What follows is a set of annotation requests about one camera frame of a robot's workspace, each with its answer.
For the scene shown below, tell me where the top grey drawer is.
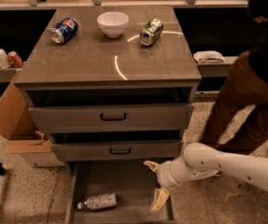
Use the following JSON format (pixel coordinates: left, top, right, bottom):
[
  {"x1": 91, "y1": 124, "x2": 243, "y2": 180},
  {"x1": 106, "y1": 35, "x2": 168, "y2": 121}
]
[{"x1": 29, "y1": 104, "x2": 193, "y2": 133}]

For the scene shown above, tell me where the grey drawer cabinet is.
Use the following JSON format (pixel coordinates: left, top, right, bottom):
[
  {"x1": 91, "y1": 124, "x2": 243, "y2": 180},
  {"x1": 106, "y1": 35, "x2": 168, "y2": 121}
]
[{"x1": 14, "y1": 5, "x2": 202, "y2": 224}]

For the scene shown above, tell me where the blue Pepsi can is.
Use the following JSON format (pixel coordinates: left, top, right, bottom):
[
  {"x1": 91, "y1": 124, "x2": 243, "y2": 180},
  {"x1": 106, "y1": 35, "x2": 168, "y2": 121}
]
[{"x1": 49, "y1": 18, "x2": 78, "y2": 44}]

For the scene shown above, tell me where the brown cardboard box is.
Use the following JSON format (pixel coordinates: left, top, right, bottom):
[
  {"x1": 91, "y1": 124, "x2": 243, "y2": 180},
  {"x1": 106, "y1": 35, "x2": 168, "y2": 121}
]
[{"x1": 0, "y1": 74, "x2": 63, "y2": 167}]

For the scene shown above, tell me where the person in brown trousers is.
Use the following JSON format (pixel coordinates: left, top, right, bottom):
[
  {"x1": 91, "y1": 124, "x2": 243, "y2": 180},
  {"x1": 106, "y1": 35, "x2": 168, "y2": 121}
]
[{"x1": 200, "y1": 0, "x2": 268, "y2": 154}]

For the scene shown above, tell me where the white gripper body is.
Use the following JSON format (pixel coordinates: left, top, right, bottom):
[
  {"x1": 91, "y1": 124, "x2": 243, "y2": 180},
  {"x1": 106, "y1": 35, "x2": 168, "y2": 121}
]
[{"x1": 157, "y1": 157, "x2": 219, "y2": 189}]

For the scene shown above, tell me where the red soda can right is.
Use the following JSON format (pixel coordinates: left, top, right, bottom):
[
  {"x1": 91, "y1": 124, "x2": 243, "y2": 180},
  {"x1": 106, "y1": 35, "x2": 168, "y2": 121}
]
[{"x1": 7, "y1": 51, "x2": 24, "y2": 68}]

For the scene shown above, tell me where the green soda can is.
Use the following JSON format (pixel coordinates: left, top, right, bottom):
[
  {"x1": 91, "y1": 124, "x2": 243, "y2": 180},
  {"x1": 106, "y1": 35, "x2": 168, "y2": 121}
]
[{"x1": 139, "y1": 19, "x2": 163, "y2": 46}]

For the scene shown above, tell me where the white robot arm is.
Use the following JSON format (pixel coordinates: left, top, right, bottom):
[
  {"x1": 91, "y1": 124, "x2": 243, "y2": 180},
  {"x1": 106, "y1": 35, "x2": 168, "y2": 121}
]
[{"x1": 144, "y1": 143, "x2": 268, "y2": 212}]

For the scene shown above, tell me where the white ceramic bowl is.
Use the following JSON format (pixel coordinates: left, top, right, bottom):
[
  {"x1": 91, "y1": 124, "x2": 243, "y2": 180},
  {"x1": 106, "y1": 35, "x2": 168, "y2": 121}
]
[{"x1": 97, "y1": 11, "x2": 129, "y2": 38}]

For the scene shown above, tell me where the grey drawer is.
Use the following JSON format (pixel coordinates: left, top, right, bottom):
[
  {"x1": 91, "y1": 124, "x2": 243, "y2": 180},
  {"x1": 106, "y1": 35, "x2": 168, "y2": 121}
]
[
  {"x1": 51, "y1": 140, "x2": 182, "y2": 161},
  {"x1": 29, "y1": 104, "x2": 193, "y2": 133},
  {"x1": 64, "y1": 160, "x2": 177, "y2": 224}
]

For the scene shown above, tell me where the grey shelf rail right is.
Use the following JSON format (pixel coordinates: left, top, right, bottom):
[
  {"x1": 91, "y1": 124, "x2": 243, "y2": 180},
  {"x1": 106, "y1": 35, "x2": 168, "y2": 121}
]
[{"x1": 197, "y1": 56, "x2": 237, "y2": 77}]

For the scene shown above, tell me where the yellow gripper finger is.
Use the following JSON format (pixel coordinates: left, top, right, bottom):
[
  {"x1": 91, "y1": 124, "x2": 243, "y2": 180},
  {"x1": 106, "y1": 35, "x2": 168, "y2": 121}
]
[
  {"x1": 149, "y1": 188, "x2": 170, "y2": 213},
  {"x1": 143, "y1": 161, "x2": 160, "y2": 173}
]

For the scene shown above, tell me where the bottom grey drawer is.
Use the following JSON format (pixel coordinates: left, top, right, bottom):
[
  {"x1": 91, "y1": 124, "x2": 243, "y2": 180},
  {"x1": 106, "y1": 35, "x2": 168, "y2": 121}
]
[{"x1": 64, "y1": 160, "x2": 177, "y2": 224}]

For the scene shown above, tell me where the middle grey drawer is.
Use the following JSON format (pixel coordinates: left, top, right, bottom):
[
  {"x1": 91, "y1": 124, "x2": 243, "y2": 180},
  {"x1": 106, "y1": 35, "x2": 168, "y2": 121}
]
[{"x1": 51, "y1": 140, "x2": 182, "y2": 161}]

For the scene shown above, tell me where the folded white cloth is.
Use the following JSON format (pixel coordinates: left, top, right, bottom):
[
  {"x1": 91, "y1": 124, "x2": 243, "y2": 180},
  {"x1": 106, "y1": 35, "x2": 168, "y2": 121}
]
[{"x1": 193, "y1": 50, "x2": 225, "y2": 63}]

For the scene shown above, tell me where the clear plastic water bottle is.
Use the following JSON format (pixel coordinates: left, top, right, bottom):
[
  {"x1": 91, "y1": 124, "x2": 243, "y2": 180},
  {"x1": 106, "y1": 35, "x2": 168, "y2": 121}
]
[{"x1": 77, "y1": 192, "x2": 117, "y2": 211}]

